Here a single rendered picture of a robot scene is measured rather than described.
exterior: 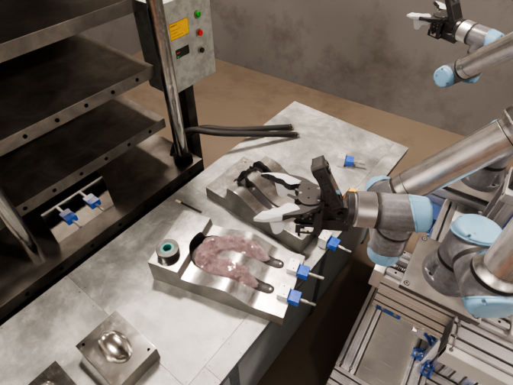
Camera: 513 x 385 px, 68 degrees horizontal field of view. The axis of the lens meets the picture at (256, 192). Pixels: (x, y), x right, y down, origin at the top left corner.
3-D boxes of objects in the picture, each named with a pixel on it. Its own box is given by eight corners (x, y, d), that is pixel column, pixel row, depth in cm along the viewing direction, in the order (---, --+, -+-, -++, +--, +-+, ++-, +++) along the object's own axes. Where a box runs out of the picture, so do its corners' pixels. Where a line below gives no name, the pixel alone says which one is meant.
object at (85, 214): (114, 204, 167) (102, 175, 155) (58, 243, 152) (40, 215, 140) (51, 158, 189) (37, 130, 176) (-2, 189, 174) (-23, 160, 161)
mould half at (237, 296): (304, 264, 144) (306, 247, 136) (282, 325, 127) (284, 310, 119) (187, 227, 156) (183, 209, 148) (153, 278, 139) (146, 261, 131)
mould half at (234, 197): (334, 214, 161) (339, 192, 151) (300, 253, 147) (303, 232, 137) (243, 166, 183) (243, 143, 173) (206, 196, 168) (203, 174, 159)
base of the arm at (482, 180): (504, 173, 144) (516, 153, 137) (497, 198, 135) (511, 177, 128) (462, 159, 150) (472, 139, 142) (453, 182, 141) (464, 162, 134)
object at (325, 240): (352, 251, 148) (355, 244, 144) (346, 260, 145) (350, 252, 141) (322, 237, 153) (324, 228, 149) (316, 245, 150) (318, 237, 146)
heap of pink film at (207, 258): (272, 253, 140) (272, 240, 135) (255, 293, 129) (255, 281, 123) (209, 233, 147) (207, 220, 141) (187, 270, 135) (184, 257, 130)
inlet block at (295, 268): (324, 276, 137) (326, 268, 133) (321, 288, 133) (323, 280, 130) (289, 266, 140) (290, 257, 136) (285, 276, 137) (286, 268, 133)
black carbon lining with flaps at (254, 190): (316, 205, 155) (319, 189, 149) (294, 229, 147) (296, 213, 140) (250, 169, 170) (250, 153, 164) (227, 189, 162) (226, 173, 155)
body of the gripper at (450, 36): (424, 34, 150) (450, 46, 143) (430, 12, 144) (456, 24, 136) (438, 27, 152) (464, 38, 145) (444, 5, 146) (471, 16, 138)
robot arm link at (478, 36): (486, 60, 133) (497, 36, 127) (459, 48, 139) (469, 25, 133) (499, 55, 136) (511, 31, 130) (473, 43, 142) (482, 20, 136)
